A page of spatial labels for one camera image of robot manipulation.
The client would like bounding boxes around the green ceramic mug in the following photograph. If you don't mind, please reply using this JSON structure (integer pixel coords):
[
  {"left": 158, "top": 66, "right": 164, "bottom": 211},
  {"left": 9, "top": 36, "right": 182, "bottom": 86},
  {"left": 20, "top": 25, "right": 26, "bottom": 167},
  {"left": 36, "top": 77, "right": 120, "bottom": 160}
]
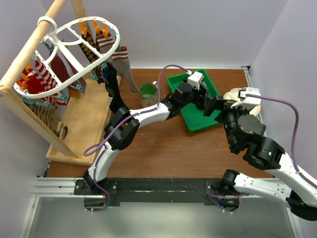
[{"left": 139, "top": 81, "right": 159, "bottom": 108}]

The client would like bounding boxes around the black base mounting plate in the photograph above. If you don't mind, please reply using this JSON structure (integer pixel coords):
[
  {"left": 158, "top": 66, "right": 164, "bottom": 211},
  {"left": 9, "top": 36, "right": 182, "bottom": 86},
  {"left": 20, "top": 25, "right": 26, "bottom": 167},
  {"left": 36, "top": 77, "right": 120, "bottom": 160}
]
[{"left": 74, "top": 178, "right": 245, "bottom": 211}]

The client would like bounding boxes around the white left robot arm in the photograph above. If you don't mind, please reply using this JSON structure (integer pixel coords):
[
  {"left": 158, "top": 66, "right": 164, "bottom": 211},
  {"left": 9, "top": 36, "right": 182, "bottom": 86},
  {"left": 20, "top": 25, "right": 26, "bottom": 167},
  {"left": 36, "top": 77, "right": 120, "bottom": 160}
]
[{"left": 83, "top": 81, "right": 210, "bottom": 194}]

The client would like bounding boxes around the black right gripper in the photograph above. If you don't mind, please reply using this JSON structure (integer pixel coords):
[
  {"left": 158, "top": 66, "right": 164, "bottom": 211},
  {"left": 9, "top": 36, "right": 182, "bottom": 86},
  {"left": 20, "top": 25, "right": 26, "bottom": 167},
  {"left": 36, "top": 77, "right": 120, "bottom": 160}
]
[{"left": 202, "top": 95, "right": 250, "bottom": 150}]

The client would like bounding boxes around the grey red striped sock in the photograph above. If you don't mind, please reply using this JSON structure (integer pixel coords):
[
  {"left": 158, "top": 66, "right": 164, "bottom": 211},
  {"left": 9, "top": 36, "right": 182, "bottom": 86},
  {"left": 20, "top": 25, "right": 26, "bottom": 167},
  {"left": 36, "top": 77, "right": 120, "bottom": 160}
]
[
  {"left": 96, "top": 32, "right": 114, "bottom": 54},
  {"left": 112, "top": 46, "right": 139, "bottom": 93}
]

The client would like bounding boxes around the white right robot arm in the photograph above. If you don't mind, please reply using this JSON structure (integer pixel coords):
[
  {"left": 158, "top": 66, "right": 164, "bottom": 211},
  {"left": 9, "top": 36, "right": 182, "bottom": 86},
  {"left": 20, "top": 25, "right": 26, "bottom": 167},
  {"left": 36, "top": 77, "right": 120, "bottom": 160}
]
[{"left": 204, "top": 94, "right": 317, "bottom": 221}]

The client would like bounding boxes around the black white striped sock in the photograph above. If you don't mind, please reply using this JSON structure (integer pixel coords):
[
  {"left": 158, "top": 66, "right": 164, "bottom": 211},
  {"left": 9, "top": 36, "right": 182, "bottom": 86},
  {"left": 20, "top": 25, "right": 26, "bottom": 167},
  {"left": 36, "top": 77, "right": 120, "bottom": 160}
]
[{"left": 98, "top": 62, "right": 127, "bottom": 114}]

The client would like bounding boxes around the maroon purple sock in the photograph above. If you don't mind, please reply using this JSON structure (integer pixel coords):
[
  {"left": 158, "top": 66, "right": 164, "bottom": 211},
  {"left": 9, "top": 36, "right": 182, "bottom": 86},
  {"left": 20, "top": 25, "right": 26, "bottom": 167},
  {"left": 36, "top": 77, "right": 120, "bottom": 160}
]
[{"left": 50, "top": 54, "right": 86, "bottom": 98}]

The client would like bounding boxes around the cream divided plate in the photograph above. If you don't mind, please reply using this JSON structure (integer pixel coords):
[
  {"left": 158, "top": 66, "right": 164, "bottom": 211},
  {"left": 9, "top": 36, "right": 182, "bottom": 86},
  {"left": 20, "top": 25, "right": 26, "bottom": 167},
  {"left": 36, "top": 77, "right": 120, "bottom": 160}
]
[{"left": 223, "top": 87, "right": 261, "bottom": 116}]

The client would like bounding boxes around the wooden drying rack frame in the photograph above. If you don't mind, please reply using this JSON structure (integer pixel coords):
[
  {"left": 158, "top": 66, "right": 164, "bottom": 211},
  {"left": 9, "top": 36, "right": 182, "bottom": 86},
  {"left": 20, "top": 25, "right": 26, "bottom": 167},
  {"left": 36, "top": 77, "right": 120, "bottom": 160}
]
[{"left": 0, "top": 0, "right": 113, "bottom": 166}]

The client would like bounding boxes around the red white striped sock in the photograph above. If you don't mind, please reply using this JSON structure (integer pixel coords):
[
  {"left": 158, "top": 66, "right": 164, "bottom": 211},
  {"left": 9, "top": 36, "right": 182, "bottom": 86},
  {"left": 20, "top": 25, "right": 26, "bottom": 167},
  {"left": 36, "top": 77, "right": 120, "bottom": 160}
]
[{"left": 16, "top": 60, "right": 68, "bottom": 109}]

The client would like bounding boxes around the brown yellow argyle sock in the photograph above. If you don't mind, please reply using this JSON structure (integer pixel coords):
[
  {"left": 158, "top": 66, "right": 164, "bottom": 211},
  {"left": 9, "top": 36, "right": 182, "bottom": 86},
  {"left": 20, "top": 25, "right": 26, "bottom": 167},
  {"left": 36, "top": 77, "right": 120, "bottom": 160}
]
[{"left": 79, "top": 32, "right": 104, "bottom": 84}]

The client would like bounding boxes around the white oval sock hanger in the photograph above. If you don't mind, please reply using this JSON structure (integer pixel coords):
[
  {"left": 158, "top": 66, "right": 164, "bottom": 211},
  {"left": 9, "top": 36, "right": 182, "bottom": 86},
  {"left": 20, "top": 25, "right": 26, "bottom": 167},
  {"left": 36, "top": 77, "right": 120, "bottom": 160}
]
[{"left": 13, "top": 16, "right": 120, "bottom": 99}]

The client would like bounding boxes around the green plastic tray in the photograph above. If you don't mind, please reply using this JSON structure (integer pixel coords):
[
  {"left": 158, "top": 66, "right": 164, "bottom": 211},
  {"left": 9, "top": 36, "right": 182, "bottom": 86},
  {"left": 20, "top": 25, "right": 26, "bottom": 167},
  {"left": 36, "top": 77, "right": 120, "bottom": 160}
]
[{"left": 181, "top": 69, "right": 220, "bottom": 133}]

